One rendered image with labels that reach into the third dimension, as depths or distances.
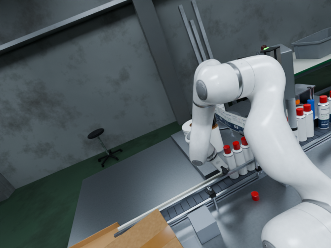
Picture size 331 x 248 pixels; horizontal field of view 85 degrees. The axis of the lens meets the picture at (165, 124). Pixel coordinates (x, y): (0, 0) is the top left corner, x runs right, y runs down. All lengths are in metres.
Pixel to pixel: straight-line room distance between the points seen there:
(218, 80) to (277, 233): 0.34
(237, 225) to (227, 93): 0.69
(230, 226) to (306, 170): 0.58
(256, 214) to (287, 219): 0.53
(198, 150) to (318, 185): 0.41
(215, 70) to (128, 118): 3.60
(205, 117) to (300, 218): 0.41
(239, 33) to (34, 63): 3.96
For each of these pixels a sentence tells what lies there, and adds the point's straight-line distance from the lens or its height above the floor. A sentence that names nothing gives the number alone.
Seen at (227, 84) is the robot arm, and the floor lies 1.52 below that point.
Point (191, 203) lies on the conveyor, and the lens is 1.05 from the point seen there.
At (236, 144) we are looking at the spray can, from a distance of 0.99.
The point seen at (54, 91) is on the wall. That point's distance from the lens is 4.10.
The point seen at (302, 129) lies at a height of 0.97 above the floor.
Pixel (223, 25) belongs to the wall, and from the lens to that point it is 4.25.
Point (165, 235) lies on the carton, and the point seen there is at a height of 1.12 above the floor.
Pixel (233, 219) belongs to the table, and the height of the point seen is 0.83.
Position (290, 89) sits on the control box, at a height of 1.33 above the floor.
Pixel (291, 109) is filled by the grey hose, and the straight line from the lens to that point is 1.01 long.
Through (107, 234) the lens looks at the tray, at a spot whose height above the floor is 0.83.
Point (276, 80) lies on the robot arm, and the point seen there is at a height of 1.48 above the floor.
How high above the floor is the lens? 1.66
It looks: 23 degrees down
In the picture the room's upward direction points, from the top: 22 degrees counter-clockwise
